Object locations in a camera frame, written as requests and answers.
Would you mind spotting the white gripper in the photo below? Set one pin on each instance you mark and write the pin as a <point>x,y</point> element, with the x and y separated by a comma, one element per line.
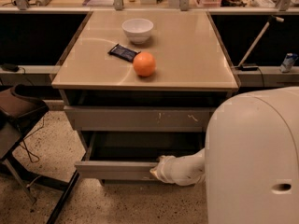
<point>170,170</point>

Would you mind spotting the grey drawer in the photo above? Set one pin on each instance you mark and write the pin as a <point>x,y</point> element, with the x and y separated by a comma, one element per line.
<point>138,119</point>
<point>129,156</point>

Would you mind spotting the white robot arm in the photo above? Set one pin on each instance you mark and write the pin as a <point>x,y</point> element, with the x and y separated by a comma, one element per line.
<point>250,162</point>

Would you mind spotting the grey top drawer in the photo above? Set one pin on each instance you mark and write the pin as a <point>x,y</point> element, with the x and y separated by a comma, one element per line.
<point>138,119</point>

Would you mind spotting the grey drawer cabinet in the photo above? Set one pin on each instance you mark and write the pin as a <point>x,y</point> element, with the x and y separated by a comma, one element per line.
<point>191,67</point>

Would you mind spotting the orange fruit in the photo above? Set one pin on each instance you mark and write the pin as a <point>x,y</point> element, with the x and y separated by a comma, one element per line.
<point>144,64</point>

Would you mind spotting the dark blue snack bar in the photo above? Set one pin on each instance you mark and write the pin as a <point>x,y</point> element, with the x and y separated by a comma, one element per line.
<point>123,53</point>

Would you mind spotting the black power adapter right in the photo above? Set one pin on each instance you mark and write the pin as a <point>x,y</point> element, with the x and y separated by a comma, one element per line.
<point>248,67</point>

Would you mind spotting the black power adapter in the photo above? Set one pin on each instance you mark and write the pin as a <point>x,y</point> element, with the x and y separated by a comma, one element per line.
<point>248,67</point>
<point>10,67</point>

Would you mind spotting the white bowl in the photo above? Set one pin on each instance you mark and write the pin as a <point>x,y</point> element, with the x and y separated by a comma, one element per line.
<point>138,31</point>

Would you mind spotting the brown chair left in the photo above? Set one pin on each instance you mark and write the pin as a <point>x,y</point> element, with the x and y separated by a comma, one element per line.
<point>19,114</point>

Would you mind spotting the black power adapter left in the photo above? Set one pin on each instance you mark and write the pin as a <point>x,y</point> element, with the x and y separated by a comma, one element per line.
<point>10,67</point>

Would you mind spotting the blue white can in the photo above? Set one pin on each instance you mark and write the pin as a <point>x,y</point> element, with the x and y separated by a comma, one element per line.
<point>288,62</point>

